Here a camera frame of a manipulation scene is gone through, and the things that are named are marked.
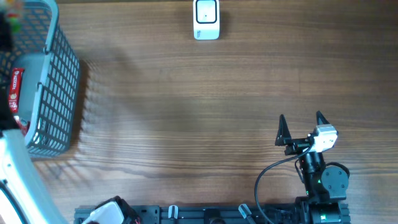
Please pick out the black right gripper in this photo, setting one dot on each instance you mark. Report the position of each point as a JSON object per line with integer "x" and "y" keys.
{"x": 285, "y": 138}

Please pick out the red chocolate bar wrapper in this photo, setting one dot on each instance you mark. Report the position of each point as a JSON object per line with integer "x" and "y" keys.
{"x": 15, "y": 89}

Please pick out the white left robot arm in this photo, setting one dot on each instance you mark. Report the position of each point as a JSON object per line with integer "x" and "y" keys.
{"x": 23, "y": 189}

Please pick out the white barcode scanner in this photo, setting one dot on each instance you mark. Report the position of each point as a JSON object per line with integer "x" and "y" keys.
{"x": 206, "y": 19}

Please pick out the grey plastic mesh basket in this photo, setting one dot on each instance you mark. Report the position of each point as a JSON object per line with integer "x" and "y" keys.
{"x": 51, "y": 76}

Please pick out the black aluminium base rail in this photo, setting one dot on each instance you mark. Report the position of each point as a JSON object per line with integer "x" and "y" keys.
{"x": 277, "y": 213}

